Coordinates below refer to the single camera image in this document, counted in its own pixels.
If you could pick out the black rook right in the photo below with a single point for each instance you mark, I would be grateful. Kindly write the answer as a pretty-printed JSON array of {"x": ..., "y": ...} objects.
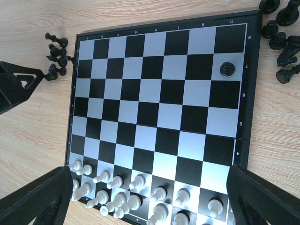
[{"x": 269, "y": 6}]

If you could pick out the black piece top left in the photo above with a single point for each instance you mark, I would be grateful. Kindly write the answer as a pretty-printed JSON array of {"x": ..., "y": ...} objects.
[{"x": 54, "y": 51}]

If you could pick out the black knight left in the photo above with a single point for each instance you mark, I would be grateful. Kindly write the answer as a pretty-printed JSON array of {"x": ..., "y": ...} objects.
[{"x": 52, "y": 73}]

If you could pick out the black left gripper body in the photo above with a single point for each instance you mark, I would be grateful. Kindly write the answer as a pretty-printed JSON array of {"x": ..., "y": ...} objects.
[{"x": 7, "y": 88}]

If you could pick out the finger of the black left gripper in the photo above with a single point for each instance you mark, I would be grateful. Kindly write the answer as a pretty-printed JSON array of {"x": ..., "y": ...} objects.
[{"x": 22, "y": 82}]

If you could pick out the black bishop right top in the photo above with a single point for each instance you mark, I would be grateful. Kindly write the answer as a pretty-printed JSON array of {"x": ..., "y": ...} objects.
[{"x": 290, "y": 14}]

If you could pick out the white rook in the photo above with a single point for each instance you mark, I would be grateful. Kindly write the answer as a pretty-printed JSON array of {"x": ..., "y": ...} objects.
[{"x": 75, "y": 184}]

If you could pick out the black and silver chessboard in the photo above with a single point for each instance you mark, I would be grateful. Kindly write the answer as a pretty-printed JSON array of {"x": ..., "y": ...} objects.
[{"x": 150, "y": 100}]

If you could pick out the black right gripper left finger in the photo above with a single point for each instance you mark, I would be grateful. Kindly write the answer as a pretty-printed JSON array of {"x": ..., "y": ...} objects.
[{"x": 44, "y": 201}]

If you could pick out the black knight right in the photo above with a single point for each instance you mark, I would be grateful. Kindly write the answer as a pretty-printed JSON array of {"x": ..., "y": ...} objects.
[{"x": 290, "y": 50}]

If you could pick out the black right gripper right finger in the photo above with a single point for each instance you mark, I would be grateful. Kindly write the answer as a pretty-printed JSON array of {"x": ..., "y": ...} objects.
[{"x": 255, "y": 201}]

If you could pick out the black pawn right extra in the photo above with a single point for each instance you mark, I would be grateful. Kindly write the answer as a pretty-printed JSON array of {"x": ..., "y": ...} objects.
[{"x": 278, "y": 42}]

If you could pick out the black knight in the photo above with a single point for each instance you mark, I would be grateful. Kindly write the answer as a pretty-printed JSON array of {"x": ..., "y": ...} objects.
[
  {"x": 290, "y": 50},
  {"x": 52, "y": 73}
]

